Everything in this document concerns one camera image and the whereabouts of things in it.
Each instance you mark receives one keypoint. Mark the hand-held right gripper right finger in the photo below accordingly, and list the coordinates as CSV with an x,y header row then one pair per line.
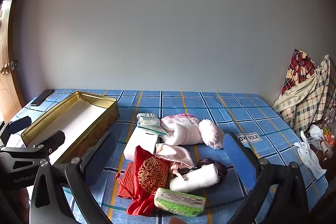
x,y
236,158

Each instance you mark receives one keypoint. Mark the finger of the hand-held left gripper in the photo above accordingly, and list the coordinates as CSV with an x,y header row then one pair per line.
x,y
18,124
51,141

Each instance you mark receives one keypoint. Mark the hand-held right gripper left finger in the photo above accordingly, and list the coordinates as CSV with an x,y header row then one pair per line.
x,y
101,158

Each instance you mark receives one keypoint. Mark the dark maroon scrunchie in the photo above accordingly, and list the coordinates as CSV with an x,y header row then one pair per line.
x,y
206,161

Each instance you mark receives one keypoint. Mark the gold tin box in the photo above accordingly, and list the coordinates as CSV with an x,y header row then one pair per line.
x,y
78,113

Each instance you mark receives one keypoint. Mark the white sponge block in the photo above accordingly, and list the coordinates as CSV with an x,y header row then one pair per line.
x,y
139,145

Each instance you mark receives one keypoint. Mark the white gauze roll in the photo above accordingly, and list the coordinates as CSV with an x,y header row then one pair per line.
x,y
194,178

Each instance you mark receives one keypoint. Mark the red gold-embroidered pouch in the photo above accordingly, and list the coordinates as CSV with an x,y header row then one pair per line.
x,y
149,174

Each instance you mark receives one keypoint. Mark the white tissue pack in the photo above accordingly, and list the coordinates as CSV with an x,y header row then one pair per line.
x,y
149,123

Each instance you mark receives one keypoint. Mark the pink cloth pouch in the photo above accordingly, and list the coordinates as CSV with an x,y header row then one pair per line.
x,y
176,155

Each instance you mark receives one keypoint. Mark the pink-edged white towel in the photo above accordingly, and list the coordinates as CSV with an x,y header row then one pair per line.
x,y
181,132

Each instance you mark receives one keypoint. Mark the green tissue pack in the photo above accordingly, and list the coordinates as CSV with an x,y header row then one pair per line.
x,y
178,201

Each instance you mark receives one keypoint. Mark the person's left forearm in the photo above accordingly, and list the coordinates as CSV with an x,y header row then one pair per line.
x,y
23,200

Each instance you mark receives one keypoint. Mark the person's right hand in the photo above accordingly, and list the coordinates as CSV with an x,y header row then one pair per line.
x,y
176,220

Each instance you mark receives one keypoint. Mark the black smartphone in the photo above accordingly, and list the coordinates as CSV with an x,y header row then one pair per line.
x,y
42,97

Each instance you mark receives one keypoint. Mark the wooden door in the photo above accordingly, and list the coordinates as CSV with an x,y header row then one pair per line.
x,y
10,82

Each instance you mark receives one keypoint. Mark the blue plaid bed sheet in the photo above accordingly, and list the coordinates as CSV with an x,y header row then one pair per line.
x,y
210,108

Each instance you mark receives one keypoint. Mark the plastic bag with items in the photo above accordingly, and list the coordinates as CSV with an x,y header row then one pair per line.
x,y
309,158

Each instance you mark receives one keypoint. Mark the clear plastic bag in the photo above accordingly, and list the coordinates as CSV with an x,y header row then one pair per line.
x,y
325,132

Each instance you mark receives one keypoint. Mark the cream plaid blanket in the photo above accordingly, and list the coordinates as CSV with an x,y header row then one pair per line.
x,y
312,98

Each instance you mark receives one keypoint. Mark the red patterned pillow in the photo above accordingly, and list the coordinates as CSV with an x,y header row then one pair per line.
x,y
298,69

